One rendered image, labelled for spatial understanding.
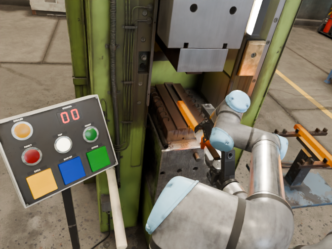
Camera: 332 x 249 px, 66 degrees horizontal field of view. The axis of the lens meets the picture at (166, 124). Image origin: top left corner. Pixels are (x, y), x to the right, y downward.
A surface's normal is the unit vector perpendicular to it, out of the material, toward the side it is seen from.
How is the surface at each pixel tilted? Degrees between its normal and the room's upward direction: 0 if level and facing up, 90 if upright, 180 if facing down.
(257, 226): 21
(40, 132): 60
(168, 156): 90
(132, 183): 90
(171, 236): 52
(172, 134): 90
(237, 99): 30
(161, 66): 90
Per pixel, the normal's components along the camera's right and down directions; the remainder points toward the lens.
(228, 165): 0.33, 0.14
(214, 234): -0.21, -0.08
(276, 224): 0.50, -0.57
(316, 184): 0.11, -0.80
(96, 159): 0.62, 0.04
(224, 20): 0.27, 0.60
